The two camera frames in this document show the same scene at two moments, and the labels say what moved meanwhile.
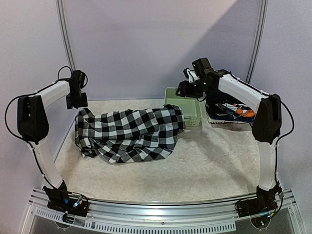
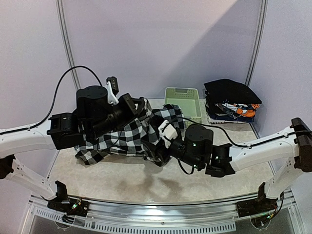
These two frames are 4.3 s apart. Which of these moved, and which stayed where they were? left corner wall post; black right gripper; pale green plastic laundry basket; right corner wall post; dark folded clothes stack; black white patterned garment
Moved: black white patterned garment; black right gripper
Stayed: dark folded clothes stack; left corner wall post; pale green plastic laundry basket; right corner wall post
